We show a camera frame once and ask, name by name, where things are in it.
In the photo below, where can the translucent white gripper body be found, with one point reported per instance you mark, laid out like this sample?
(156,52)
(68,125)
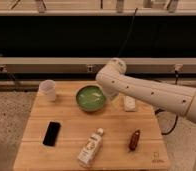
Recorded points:
(117,102)

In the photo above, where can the green ceramic bowl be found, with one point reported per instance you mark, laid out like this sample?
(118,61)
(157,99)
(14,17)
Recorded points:
(90,98)

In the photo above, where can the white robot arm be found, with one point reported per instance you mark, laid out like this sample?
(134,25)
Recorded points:
(180,100)

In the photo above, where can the white rectangular block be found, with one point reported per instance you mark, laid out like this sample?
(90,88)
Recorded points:
(129,104)

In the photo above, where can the red-brown pocket knife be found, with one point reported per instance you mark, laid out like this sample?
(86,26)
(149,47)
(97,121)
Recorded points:
(134,140)

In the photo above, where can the white plastic bottle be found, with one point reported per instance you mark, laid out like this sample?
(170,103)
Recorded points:
(91,148)

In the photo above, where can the clear plastic cup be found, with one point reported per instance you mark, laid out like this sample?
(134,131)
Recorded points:
(48,89)

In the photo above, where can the black smartphone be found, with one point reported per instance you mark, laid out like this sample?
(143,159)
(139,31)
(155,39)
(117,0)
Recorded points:
(51,133)

